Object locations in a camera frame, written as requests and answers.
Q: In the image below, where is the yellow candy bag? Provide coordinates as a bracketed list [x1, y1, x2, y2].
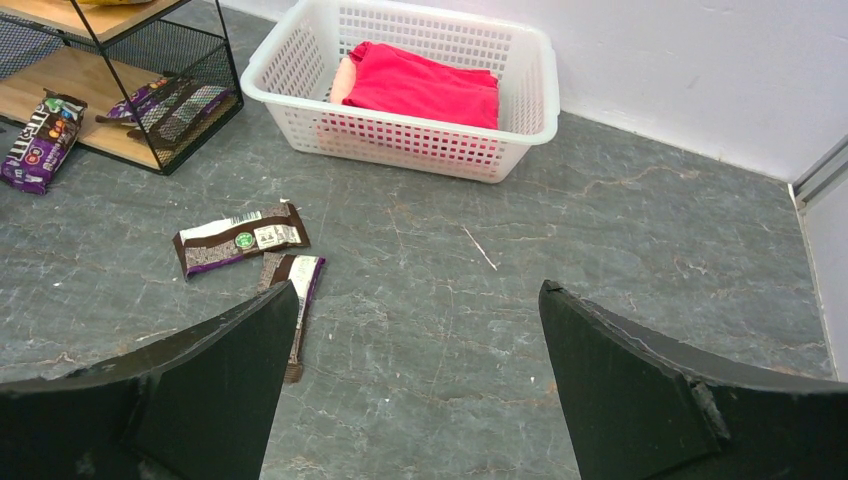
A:
[75, 0, 153, 7]

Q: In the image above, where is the white plastic basket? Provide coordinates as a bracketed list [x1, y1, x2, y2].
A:
[241, 1, 560, 183]

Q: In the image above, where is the brown candy bag middle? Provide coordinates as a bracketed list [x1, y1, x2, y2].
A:
[258, 252, 326, 384]

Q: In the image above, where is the brown candy bag top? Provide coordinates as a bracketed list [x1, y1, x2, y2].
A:
[172, 202, 311, 279]

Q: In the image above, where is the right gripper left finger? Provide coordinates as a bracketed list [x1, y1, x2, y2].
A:
[1, 283, 299, 479]

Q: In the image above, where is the brown candy bag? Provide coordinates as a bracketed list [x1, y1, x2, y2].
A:
[172, 202, 311, 279]
[258, 252, 326, 384]

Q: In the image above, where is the brown candy bag lower shelf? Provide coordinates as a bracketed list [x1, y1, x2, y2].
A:
[126, 83, 233, 150]

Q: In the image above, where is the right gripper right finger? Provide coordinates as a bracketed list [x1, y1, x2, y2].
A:
[538, 280, 847, 479]

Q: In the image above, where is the black wire wooden shelf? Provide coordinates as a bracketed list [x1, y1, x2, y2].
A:
[1, 1, 244, 175]

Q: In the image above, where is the pink folded cloth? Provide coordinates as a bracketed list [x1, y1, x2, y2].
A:
[329, 41, 500, 130]

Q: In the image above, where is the purple brown M&M bag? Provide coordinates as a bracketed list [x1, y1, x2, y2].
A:
[95, 76, 191, 126]

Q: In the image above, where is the purple candy bag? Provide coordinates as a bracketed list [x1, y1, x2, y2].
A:
[1, 89, 88, 195]

